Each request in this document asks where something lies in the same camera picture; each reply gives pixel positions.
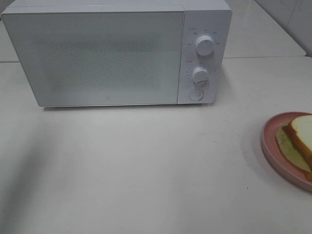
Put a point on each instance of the round door release button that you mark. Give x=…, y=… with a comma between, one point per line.
x=196, y=95

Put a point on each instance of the pink round plate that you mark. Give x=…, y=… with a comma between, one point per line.
x=273, y=154

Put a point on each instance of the white bread sandwich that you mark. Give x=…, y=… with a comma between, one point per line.
x=295, y=143

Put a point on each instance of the white microwave door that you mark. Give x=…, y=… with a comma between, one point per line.
x=97, y=59

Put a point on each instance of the white microwave oven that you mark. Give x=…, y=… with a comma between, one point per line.
x=200, y=17

